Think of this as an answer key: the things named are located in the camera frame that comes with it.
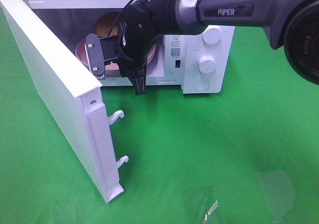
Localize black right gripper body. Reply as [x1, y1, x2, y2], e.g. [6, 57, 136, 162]
[117, 7, 162, 78]

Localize white warning sticker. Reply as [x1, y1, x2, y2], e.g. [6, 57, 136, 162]
[168, 35, 184, 59]

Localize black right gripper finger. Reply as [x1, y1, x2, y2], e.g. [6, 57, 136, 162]
[127, 66, 147, 95]

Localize lower white microwave knob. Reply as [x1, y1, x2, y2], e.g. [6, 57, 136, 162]
[198, 55, 216, 74]

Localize burger with lettuce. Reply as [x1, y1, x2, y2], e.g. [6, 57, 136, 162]
[94, 12, 120, 37]

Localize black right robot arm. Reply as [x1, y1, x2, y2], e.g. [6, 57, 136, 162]
[118, 0, 319, 94]

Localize upper white microwave knob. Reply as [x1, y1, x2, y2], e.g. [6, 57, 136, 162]
[201, 26, 221, 45]

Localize pink round plate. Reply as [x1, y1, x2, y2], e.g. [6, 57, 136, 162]
[75, 40, 156, 77]

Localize white microwave knob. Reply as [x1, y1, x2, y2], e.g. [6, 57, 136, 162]
[201, 26, 221, 45]
[198, 55, 216, 74]

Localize round white door button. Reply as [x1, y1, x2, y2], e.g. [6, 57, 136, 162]
[195, 78, 210, 91]

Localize white microwave door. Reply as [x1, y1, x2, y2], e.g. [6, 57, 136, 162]
[0, 0, 128, 202]

